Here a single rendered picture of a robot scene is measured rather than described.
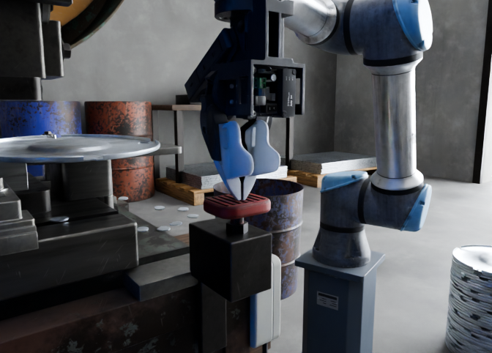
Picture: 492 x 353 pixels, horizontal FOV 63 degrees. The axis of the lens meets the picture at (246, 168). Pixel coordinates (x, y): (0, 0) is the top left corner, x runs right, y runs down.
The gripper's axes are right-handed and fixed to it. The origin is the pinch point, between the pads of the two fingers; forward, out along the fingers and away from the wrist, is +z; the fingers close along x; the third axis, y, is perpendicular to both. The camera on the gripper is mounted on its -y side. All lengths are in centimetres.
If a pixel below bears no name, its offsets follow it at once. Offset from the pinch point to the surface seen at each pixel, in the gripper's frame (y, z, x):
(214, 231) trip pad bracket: -1.5, 5.2, -2.2
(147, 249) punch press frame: -16.1, 11.2, -4.6
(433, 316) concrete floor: -39, 75, 126
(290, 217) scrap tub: -85, 38, 89
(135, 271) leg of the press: -10.2, 11.6, -8.7
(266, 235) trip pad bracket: 3.0, 5.3, 2.1
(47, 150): -28.3, -2.8, -14.6
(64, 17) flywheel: -66, -30, -2
